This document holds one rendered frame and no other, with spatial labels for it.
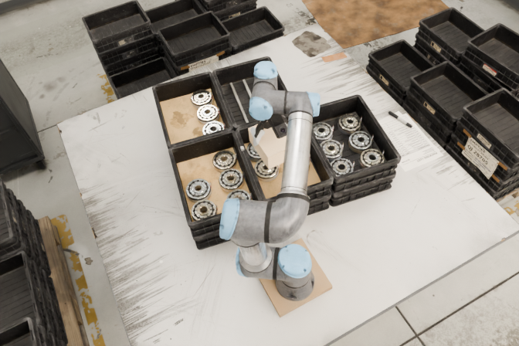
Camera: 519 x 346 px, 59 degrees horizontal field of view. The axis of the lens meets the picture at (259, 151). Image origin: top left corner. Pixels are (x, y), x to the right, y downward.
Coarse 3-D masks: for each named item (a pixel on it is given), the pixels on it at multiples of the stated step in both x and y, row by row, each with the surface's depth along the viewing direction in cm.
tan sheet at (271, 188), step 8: (280, 168) 199; (312, 168) 198; (280, 176) 196; (312, 176) 195; (264, 184) 194; (272, 184) 194; (280, 184) 194; (312, 184) 193; (264, 192) 192; (272, 192) 191
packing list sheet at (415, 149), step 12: (384, 120) 229; (396, 120) 228; (408, 120) 228; (396, 132) 224; (408, 132) 224; (420, 132) 223; (396, 144) 219; (408, 144) 219; (420, 144) 219; (432, 144) 218; (408, 156) 215; (420, 156) 215; (432, 156) 214; (408, 168) 211
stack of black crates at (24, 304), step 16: (16, 256) 219; (0, 272) 222; (16, 272) 224; (32, 272) 222; (0, 288) 220; (16, 288) 219; (32, 288) 208; (48, 288) 231; (0, 304) 215; (16, 304) 214; (32, 304) 203; (48, 304) 221; (0, 320) 210; (16, 320) 210; (48, 320) 210; (64, 336) 224
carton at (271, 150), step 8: (248, 128) 175; (264, 128) 175; (264, 136) 173; (272, 136) 172; (264, 144) 170; (272, 144) 170; (280, 144) 170; (264, 152) 168; (272, 152) 168; (280, 152) 168; (264, 160) 173; (272, 160) 169; (280, 160) 172
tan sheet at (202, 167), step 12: (204, 156) 205; (180, 168) 201; (192, 168) 201; (204, 168) 201; (240, 168) 200; (216, 180) 197; (216, 192) 193; (228, 192) 193; (192, 204) 190; (216, 204) 189
